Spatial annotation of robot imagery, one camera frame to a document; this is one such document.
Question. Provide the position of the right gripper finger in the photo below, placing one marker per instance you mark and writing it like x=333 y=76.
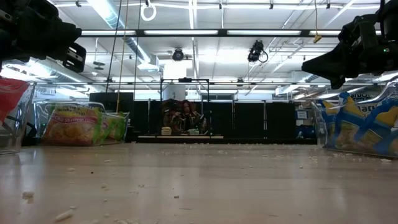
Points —
x=337 y=79
x=339 y=59

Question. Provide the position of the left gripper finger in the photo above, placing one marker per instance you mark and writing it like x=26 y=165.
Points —
x=63 y=37

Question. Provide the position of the red Maruchan ramen packet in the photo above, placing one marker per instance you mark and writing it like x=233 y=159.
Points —
x=11 y=96

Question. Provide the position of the green lime shrimp ramen packet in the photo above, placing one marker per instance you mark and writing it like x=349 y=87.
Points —
x=73 y=130
x=113 y=129

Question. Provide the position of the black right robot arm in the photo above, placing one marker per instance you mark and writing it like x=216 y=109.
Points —
x=390 y=37

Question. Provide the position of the white LED light strip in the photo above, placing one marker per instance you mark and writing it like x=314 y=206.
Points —
x=109 y=32
x=264 y=32
x=326 y=32
x=180 y=32

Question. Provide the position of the white paper sign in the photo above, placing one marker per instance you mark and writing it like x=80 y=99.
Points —
x=302 y=115

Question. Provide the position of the clear plastic bin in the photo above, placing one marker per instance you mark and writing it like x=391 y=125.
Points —
x=38 y=121
x=18 y=140
x=316 y=130

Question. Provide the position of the round black ceiling device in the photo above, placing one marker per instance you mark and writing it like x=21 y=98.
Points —
x=178 y=55

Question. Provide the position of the small white container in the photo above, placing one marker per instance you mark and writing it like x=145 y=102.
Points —
x=166 y=131

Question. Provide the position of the person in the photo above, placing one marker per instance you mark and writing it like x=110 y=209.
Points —
x=186 y=116

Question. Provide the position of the white noodle crumb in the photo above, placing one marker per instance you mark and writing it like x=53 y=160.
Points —
x=63 y=215

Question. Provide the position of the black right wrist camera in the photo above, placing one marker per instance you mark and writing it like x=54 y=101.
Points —
x=357 y=29

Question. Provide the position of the large silver ceiling duct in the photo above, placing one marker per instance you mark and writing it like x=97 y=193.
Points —
x=46 y=74

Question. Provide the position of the silver ventilation duct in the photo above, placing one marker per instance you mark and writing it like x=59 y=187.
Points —
x=109 y=15

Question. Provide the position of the black overhead frame beam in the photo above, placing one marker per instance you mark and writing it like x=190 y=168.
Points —
x=140 y=32

